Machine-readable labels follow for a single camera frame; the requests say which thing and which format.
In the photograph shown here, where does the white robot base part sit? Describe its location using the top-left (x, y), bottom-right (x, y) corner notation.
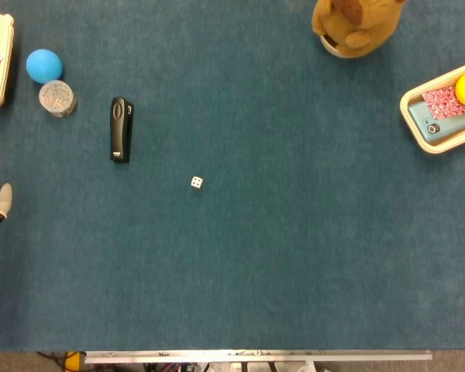
top-left (205, 362), bottom-right (322, 372)

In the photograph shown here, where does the clear round jar of clips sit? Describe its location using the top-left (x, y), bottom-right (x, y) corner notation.
top-left (38, 80), bottom-right (78, 118)

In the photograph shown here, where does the black stapler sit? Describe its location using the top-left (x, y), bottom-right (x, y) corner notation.
top-left (109, 96), bottom-right (135, 164)

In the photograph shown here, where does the blue ball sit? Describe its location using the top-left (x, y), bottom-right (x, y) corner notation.
top-left (26, 48), bottom-right (64, 85)

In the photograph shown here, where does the yellow plastic object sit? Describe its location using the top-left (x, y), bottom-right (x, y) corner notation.
top-left (64, 350), bottom-right (87, 372)

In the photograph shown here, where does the blue felt table cover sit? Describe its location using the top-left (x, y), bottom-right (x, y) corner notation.
top-left (0, 0), bottom-right (465, 353)

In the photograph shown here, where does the white bowl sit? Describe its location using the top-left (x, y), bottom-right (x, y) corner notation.
top-left (319, 33), bottom-right (373, 60)

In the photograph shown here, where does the brown plush toy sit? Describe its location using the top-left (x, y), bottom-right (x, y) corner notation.
top-left (312, 0), bottom-right (406, 59)

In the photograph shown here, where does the cream open plastic tray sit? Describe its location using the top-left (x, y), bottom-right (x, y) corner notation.
top-left (399, 62), bottom-right (465, 155)

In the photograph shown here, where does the light blue phone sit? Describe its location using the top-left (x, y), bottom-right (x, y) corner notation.
top-left (408, 101), bottom-right (465, 143)

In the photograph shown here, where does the aluminium frame rail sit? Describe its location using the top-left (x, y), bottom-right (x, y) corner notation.
top-left (84, 350), bottom-right (433, 364)

